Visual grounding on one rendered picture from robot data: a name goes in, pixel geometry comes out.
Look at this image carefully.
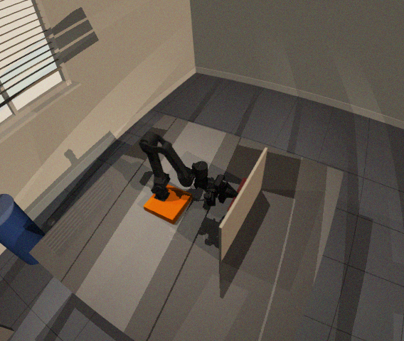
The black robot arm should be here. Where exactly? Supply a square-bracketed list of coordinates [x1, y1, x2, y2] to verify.
[139, 131, 218, 206]

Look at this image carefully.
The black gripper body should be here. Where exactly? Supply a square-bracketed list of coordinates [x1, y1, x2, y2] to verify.
[204, 174, 225, 203]

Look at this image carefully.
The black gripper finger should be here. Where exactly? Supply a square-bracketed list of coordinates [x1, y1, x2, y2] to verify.
[220, 181, 239, 197]
[222, 194, 235, 200]

